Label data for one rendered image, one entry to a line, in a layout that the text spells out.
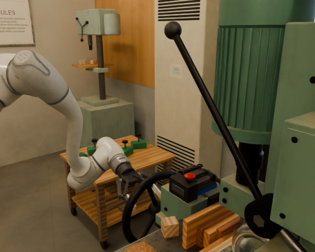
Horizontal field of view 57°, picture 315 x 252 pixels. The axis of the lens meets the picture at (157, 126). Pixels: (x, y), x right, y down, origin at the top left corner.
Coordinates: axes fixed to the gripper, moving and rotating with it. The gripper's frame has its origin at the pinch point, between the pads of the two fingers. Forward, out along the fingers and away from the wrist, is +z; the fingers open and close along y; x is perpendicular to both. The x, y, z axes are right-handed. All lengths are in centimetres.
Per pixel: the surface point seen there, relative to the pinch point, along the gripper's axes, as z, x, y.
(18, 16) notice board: -257, 9, 15
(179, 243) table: 33.8, -30.8, -19.7
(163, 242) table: 31.1, -29.8, -22.6
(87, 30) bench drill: -191, -1, 59
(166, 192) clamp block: 18.8, -30.9, -12.6
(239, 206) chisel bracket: 39, -46, -11
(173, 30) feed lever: 16, -78, -22
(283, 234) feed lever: 51, -59, -22
